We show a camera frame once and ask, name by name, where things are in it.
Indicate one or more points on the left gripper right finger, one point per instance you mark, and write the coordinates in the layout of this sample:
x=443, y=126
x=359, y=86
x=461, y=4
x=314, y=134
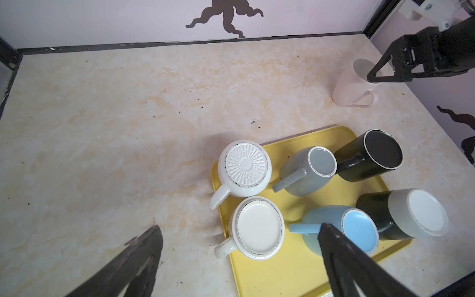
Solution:
x=351, y=271

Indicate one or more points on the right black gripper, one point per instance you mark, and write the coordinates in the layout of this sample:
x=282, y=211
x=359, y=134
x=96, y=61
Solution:
x=428, y=53

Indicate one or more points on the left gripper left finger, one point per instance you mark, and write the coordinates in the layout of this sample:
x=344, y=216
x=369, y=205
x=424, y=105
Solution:
x=134, y=270

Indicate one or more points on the pale pink mug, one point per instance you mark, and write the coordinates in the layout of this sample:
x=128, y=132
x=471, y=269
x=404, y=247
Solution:
x=353, y=85

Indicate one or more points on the white mug red interior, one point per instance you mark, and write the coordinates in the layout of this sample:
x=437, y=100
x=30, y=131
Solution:
x=256, y=229

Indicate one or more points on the black mug white base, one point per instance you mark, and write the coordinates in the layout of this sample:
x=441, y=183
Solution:
x=405, y=214

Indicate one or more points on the all black mug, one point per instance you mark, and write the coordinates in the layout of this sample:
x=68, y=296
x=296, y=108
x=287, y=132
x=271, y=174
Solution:
x=371, y=154

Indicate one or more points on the grey mug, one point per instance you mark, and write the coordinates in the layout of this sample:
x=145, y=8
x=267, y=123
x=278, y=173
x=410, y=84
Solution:
x=306, y=171

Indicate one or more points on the white ribbed-base mug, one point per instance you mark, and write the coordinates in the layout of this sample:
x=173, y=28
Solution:
x=244, y=170

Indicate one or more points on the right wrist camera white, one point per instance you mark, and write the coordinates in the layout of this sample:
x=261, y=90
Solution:
x=440, y=12

